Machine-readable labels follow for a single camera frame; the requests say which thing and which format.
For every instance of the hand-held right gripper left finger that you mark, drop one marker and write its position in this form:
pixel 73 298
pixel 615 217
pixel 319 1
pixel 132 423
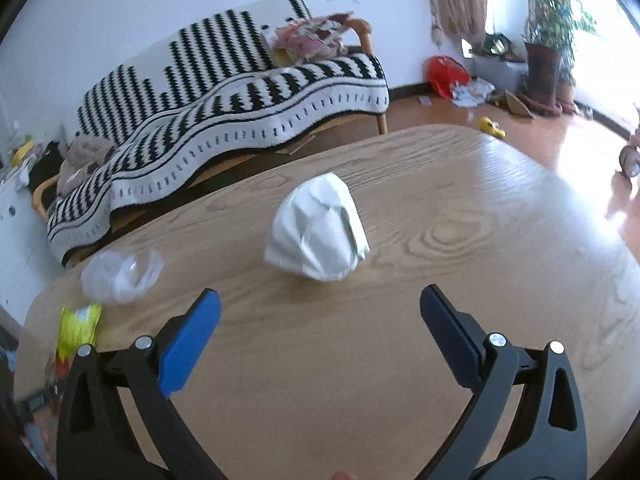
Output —
pixel 192 345

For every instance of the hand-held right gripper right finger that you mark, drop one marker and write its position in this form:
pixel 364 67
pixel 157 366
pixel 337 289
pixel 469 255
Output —
pixel 450 340

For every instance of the white paper ball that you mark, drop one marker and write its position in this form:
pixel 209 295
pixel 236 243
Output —
pixel 315 230

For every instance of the clear plastic wrap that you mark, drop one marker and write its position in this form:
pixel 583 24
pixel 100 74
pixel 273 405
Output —
pixel 117 275

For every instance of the yellow snack packet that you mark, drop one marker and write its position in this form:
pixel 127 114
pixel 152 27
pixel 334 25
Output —
pixel 75 325

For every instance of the white cabinet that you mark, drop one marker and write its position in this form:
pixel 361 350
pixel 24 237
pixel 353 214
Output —
pixel 20 240

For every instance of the brown cushion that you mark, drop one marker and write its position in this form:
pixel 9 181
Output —
pixel 85 160

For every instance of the yellow toy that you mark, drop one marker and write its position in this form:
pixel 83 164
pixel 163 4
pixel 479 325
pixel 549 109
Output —
pixel 490 127

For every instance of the cardboard piece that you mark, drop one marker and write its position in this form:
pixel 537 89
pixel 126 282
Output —
pixel 515 105

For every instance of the scattered white papers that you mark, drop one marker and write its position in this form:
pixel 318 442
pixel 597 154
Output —
pixel 472 92

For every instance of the black white striped blanket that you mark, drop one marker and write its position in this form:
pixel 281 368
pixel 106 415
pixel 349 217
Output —
pixel 225 90

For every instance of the red plastic bag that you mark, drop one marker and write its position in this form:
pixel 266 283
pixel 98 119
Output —
pixel 442 75

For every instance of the white box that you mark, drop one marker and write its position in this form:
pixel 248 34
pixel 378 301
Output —
pixel 500 70

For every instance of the potted plant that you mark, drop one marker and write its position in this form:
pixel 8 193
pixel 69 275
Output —
pixel 542 70

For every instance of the wooden sofa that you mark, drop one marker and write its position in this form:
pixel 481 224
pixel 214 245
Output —
pixel 366 35

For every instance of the pink printed bag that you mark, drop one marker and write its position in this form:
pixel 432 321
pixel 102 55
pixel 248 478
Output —
pixel 310 37

